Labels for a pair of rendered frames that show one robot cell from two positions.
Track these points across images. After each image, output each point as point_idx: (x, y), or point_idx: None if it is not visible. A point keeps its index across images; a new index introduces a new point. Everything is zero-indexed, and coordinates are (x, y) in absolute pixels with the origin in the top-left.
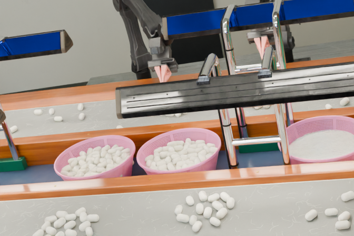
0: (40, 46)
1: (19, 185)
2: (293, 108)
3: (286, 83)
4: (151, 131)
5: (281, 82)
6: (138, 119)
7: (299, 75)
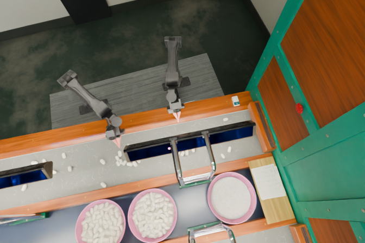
0: (29, 179)
1: None
2: (202, 154)
3: None
4: (127, 192)
5: None
6: (109, 168)
7: None
